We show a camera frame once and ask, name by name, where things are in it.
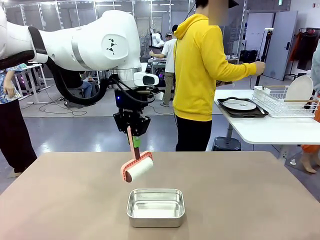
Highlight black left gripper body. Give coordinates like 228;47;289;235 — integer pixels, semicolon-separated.
112;106;152;137

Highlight pink lint roller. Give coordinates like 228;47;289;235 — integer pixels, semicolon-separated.
120;125;154;183

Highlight white round plate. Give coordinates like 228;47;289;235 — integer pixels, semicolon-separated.
222;98;257;111
285;75;315;103

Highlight brown tray with handles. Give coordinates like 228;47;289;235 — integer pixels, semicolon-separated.
216;96;270;118

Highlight patterned shirt person's hand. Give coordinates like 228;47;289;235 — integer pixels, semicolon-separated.
3;81;16;97

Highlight person's right hand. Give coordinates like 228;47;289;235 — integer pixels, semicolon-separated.
253;61;266;76

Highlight seated person in black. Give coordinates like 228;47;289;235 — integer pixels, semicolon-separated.
79;80;94;99

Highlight person in white t-shirt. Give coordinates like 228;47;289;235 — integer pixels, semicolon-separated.
149;24;180;107

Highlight metal rectangular container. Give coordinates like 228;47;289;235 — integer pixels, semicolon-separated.
126;188;186;228

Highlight person in yellow hoodie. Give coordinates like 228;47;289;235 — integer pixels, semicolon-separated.
172;0;266;153

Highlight black round stool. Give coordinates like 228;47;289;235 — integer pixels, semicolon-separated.
211;136;242;152

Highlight person in patterned shirt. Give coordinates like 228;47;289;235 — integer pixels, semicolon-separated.
0;63;38;177

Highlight black luggage bags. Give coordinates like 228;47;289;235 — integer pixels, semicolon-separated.
239;49;259;65

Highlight white side table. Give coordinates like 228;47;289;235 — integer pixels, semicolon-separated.
213;89;320;161

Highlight black tripod stand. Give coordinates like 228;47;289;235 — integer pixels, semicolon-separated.
254;27;275;87

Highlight grey door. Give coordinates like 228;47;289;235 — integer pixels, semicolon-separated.
263;11;298;81

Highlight clothes rack with garments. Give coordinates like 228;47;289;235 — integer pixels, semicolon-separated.
289;27;320;81

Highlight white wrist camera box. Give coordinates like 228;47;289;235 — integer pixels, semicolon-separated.
133;72;160;86

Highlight black corrugated cable hose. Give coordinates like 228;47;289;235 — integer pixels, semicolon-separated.
0;49;111;106

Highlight white wire dish rack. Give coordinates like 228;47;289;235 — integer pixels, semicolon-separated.
251;85;320;119

